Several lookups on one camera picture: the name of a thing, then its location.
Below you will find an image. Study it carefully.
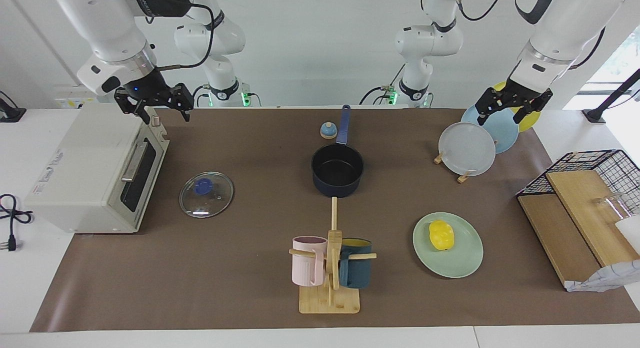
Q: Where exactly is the pink ribbed mug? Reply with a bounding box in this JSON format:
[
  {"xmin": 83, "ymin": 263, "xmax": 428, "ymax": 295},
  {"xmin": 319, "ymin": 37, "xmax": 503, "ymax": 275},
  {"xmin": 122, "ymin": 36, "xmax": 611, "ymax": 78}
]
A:
[{"xmin": 292, "ymin": 236, "xmax": 328, "ymax": 287}]

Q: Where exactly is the light blue plate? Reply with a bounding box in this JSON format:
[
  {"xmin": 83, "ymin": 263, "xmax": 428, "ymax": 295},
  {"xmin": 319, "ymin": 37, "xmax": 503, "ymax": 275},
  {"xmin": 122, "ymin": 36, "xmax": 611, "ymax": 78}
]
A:
[{"xmin": 460, "ymin": 104, "xmax": 520, "ymax": 154}]

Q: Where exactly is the clear glass cup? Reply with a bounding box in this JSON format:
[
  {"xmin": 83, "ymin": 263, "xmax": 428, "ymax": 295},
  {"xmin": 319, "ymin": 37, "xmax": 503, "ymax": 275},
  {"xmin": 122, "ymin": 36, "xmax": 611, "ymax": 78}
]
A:
[{"xmin": 593, "ymin": 192, "xmax": 632, "ymax": 221}]

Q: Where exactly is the glass lid with blue knob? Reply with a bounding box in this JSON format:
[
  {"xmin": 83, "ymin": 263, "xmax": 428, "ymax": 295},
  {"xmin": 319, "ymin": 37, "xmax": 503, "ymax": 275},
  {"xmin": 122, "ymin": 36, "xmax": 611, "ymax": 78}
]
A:
[{"xmin": 179, "ymin": 172, "xmax": 235, "ymax": 219}]

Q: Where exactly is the yellow potato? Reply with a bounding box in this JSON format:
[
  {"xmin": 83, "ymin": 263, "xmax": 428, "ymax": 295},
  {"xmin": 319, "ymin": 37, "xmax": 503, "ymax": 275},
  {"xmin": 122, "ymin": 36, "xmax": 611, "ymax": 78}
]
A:
[{"xmin": 428, "ymin": 220, "xmax": 455, "ymax": 251}]

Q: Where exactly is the black clamp stand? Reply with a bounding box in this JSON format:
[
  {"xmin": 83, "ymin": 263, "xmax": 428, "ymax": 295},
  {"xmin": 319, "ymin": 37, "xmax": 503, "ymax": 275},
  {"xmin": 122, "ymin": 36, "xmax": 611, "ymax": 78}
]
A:
[
  {"xmin": 582, "ymin": 68, "xmax": 640, "ymax": 123},
  {"xmin": 0, "ymin": 91, "xmax": 27, "ymax": 123}
]

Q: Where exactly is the brown table mat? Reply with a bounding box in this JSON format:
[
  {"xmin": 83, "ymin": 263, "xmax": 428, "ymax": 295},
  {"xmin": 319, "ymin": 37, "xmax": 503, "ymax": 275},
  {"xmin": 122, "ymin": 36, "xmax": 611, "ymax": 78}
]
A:
[{"xmin": 29, "ymin": 107, "xmax": 640, "ymax": 332}]

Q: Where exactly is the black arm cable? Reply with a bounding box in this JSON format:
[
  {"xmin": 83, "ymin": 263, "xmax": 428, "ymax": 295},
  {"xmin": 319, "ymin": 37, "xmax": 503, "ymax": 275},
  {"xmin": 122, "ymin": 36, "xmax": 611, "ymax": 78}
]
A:
[
  {"xmin": 145, "ymin": 3, "xmax": 217, "ymax": 71},
  {"xmin": 452, "ymin": 0, "xmax": 607, "ymax": 71}
]

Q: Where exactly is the wooden plate rack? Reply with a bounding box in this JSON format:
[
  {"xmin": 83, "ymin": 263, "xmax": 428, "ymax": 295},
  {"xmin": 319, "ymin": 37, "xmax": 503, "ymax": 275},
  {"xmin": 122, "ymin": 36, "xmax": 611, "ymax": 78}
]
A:
[{"xmin": 433, "ymin": 149, "xmax": 472, "ymax": 184}]

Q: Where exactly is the yellow plate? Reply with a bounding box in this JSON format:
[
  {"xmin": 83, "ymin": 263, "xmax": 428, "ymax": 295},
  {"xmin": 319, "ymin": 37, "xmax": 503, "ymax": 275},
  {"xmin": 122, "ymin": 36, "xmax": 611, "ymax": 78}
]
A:
[{"xmin": 492, "ymin": 82, "xmax": 542, "ymax": 133}]

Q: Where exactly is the white translucent container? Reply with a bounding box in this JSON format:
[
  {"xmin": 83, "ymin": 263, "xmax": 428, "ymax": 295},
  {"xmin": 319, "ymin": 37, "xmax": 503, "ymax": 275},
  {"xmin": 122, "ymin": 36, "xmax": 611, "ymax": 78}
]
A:
[{"xmin": 614, "ymin": 214, "xmax": 640, "ymax": 256}]

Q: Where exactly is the dark teal mug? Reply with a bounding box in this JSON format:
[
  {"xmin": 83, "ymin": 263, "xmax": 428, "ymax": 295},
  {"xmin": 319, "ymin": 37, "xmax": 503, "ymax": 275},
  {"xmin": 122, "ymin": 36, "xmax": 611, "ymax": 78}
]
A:
[{"xmin": 339, "ymin": 238, "xmax": 373, "ymax": 289}]

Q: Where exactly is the black wire basket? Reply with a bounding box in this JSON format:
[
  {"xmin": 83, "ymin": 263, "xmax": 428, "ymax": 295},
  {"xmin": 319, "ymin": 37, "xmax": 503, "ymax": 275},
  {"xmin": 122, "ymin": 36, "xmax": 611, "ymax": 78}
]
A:
[{"xmin": 516, "ymin": 149, "xmax": 640, "ymax": 216}]

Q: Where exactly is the white power strip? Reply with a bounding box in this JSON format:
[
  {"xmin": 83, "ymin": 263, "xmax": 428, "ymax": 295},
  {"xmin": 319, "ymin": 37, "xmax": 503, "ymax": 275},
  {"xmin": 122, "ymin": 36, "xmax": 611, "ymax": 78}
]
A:
[{"xmin": 54, "ymin": 85, "xmax": 96, "ymax": 110}]

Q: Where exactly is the black base cable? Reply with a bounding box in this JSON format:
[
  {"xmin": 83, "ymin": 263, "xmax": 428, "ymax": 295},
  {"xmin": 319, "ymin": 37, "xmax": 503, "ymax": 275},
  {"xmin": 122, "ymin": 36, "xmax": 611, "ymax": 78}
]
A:
[
  {"xmin": 359, "ymin": 63, "xmax": 407, "ymax": 106},
  {"xmin": 192, "ymin": 84, "xmax": 211, "ymax": 108}
]

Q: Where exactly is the black power cord with plug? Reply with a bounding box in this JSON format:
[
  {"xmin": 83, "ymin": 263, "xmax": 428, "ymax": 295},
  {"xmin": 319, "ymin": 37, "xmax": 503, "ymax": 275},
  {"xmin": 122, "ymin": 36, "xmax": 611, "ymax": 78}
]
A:
[{"xmin": 0, "ymin": 194, "xmax": 34, "ymax": 252}]

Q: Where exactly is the grey plate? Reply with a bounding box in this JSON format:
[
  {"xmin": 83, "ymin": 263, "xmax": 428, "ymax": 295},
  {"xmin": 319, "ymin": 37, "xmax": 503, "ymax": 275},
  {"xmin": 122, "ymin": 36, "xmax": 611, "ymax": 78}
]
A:
[{"xmin": 438, "ymin": 122, "xmax": 497, "ymax": 177}]

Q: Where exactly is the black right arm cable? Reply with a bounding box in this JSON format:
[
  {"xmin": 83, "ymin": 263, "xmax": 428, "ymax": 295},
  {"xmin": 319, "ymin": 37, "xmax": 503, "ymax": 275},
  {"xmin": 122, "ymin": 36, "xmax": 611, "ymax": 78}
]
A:
[{"xmin": 145, "ymin": 3, "xmax": 217, "ymax": 71}]

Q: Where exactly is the beige toaster oven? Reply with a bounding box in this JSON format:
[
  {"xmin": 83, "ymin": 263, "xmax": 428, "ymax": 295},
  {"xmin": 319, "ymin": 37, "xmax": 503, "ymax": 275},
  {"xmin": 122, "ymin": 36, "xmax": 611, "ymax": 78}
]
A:
[{"xmin": 24, "ymin": 104, "xmax": 171, "ymax": 234}]

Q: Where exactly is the dark blue pot with handle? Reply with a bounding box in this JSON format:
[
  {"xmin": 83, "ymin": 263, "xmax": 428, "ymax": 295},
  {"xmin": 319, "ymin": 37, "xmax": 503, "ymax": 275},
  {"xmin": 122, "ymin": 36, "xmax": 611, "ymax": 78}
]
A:
[{"xmin": 311, "ymin": 105, "xmax": 365, "ymax": 197}]

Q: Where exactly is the wooden mug rack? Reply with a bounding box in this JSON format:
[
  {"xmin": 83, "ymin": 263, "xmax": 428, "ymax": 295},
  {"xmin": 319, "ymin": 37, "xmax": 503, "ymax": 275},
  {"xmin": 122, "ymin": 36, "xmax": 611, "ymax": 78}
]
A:
[{"xmin": 288, "ymin": 197, "xmax": 377, "ymax": 314}]

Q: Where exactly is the white patterned cloth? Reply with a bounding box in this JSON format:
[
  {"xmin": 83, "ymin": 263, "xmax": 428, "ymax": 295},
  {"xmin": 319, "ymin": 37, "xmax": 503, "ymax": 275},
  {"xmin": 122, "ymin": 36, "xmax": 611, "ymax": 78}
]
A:
[{"xmin": 565, "ymin": 259, "xmax": 640, "ymax": 292}]

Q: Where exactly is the light green plate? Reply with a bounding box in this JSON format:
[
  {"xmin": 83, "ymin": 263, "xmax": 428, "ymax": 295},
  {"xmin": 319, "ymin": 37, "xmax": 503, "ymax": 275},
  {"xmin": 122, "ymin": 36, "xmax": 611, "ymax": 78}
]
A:
[{"xmin": 412, "ymin": 212, "xmax": 484, "ymax": 279}]

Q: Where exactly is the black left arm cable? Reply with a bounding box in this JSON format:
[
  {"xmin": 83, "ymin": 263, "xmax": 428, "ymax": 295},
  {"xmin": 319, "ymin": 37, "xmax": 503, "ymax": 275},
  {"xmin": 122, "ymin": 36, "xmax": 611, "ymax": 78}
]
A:
[{"xmin": 452, "ymin": 0, "xmax": 607, "ymax": 71}]

